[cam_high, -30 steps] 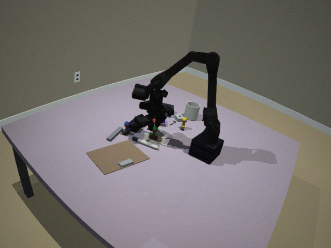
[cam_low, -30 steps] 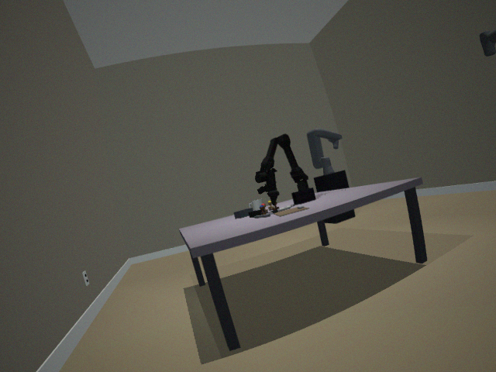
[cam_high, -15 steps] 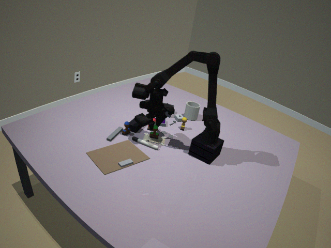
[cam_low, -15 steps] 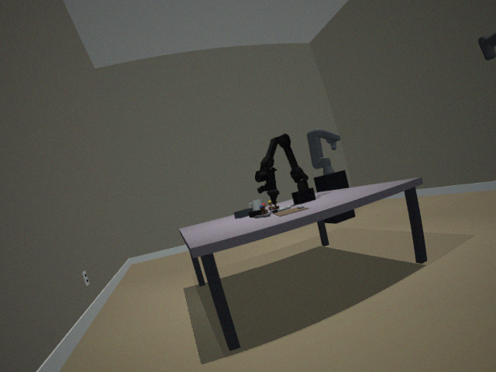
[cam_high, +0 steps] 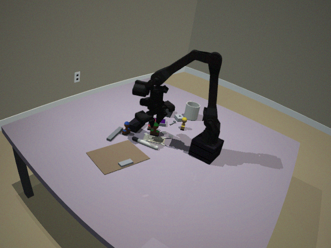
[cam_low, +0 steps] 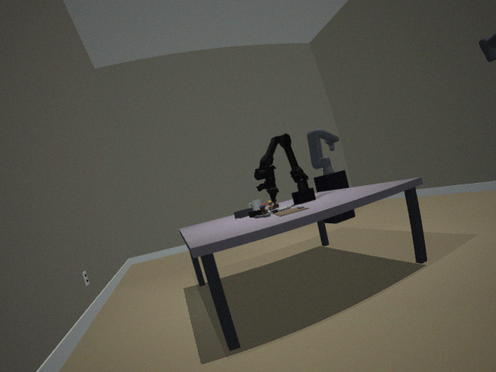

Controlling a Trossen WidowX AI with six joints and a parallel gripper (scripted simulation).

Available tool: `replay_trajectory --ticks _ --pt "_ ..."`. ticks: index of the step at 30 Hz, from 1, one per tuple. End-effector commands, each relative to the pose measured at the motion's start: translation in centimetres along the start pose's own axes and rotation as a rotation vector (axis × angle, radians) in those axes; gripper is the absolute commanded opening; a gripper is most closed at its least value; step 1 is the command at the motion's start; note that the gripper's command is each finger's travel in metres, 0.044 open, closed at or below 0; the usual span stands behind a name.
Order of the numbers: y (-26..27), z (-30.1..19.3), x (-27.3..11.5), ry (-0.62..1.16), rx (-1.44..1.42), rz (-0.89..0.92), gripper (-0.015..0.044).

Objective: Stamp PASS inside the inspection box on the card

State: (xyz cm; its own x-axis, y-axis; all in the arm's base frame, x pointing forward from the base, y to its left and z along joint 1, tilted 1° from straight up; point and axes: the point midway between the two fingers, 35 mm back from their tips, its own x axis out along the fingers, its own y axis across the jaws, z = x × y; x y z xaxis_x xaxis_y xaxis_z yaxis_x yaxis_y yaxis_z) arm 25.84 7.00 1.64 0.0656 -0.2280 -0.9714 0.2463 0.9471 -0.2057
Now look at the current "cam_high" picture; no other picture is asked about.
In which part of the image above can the grey cylindrical cup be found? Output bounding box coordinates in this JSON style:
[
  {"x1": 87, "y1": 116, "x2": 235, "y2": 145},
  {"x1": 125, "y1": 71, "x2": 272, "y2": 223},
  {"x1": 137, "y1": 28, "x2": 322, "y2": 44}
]
[{"x1": 184, "y1": 101, "x2": 200, "y2": 121}]

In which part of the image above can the white marker with black cap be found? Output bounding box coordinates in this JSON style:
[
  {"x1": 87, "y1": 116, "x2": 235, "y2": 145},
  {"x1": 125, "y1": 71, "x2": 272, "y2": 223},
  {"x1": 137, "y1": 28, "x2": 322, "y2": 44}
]
[{"x1": 132, "y1": 137, "x2": 159, "y2": 150}]

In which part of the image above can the grey flat bar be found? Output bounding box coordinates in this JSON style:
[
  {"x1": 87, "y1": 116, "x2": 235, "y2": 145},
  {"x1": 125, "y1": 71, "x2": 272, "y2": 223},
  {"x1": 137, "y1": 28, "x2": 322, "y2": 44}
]
[{"x1": 107, "y1": 127, "x2": 123, "y2": 142}]

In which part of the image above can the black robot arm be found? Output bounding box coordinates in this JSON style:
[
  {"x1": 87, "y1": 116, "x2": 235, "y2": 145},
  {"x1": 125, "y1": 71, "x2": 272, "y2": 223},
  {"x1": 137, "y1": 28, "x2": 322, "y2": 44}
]
[{"x1": 132, "y1": 50, "x2": 222, "y2": 147}]

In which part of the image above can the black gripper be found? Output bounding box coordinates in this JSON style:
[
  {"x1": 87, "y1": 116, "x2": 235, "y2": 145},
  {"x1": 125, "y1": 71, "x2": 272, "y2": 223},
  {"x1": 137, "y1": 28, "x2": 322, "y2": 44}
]
[{"x1": 135, "y1": 99, "x2": 175, "y2": 128}]

